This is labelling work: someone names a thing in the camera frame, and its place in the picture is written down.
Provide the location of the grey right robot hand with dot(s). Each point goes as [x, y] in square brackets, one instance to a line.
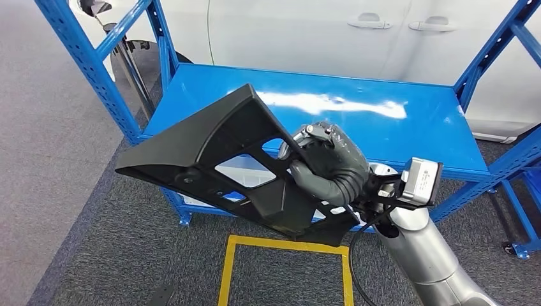
[338, 156]

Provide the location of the black plastic plate bracket part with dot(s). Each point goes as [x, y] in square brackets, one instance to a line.
[203, 148]

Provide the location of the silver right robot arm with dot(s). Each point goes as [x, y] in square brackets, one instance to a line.
[422, 257]

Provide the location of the blue metal shelf rack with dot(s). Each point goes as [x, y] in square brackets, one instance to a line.
[203, 84]

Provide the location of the blue wheeled shelf rack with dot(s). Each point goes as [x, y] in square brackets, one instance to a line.
[524, 211]

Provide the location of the white car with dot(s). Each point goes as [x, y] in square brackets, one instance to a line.
[274, 38]

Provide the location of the yellow floor tape square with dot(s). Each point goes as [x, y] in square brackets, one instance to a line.
[224, 274]

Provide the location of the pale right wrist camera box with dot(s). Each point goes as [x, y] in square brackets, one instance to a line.
[420, 181]

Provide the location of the chrome stanchion post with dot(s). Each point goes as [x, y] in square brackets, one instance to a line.
[135, 76]

